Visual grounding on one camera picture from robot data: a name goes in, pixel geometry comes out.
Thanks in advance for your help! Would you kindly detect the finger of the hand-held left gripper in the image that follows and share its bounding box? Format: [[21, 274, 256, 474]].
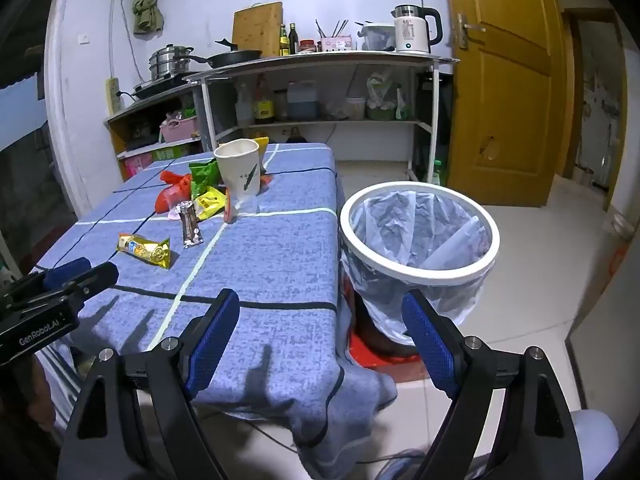
[[50, 261, 120, 306], [30, 257, 92, 293]]

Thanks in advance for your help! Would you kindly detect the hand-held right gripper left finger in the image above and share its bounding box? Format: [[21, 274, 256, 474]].
[[59, 288, 241, 480]]

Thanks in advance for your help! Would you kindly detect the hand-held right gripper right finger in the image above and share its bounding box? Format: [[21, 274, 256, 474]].
[[401, 288, 586, 480]]

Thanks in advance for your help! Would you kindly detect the white round waste bin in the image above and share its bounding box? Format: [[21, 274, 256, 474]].
[[339, 182, 501, 361]]

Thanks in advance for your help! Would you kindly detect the small yellow snack packet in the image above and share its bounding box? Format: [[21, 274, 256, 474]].
[[194, 186, 227, 222]]

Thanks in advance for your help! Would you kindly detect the gold snack wrapper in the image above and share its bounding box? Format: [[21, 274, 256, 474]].
[[117, 232, 172, 269]]

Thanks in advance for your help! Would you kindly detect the red plastic stool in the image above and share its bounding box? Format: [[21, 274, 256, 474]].
[[345, 330, 431, 383]]

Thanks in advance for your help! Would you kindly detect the clear plastic bin liner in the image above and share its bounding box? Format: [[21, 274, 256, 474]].
[[340, 192, 493, 346]]

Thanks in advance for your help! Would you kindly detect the brown snack bar wrapper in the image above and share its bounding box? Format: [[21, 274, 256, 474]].
[[177, 200, 203, 249]]

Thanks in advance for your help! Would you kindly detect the red plastic bag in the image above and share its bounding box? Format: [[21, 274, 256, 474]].
[[154, 170, 193, 213]]

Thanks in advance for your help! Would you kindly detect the blue checked tablecloth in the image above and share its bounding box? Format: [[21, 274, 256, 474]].
[[30, 142, 398, 480]]

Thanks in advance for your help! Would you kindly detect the green snack packet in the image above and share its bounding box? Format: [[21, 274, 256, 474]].
[[188, 158, 221, 198]]

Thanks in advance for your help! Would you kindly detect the pink basket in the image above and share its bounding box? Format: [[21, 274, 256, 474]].
[[159, 115, 200, 143]]

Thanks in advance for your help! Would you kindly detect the white paper cup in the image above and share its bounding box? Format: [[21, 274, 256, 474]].
[[213, 138, 262, 197]]

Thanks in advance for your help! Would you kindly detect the yellowed power strip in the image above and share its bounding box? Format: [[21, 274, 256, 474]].
[[105, 77, 123, 115]]

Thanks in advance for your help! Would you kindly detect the wooden low shelf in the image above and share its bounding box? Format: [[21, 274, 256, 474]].
[[104, 82, 206, 181]]

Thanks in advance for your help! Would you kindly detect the black induction cooker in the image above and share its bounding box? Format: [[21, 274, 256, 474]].
[[131, 75, 198, 101]]

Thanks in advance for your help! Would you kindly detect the clear plastic bottle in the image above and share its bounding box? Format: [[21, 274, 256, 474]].
[[235, 83, 256, 127]]

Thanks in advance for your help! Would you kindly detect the steel pot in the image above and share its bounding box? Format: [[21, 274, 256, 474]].
[[148, 44, 195, 81]]

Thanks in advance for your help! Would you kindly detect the yellow label bottle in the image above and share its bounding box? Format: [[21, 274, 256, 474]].
[[254, 75, 276, 125]]

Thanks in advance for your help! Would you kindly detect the wooden door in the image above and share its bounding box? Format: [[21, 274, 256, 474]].
[[440, 0, 571, 208]]

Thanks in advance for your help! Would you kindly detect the plastic bag of greens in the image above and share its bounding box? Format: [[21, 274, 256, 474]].
[[365, 72, 408, 121]]

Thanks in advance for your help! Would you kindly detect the black frying pan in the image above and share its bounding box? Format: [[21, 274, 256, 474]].
[[187, 39, 263, 68]]

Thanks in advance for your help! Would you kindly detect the blue liquid jug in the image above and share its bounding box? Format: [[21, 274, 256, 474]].
[[286, 81, 321, 121]]

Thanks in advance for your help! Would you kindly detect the wooden cutting board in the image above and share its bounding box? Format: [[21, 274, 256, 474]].
[[231, 1, 283, 58]]

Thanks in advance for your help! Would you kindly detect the white metal shelf rack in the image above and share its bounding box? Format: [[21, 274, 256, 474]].
[[182, 50, 461, 183]]

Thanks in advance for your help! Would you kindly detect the white electric kettle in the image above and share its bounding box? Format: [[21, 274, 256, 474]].
[[391, 4, 445, 55]]

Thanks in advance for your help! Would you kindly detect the pink chopstick holder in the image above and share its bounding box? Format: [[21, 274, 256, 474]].
[[315, 19, 352, 52]]

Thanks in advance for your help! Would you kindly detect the metal door handle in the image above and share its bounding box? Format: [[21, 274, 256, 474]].
[[455, 12, 488, 51]]

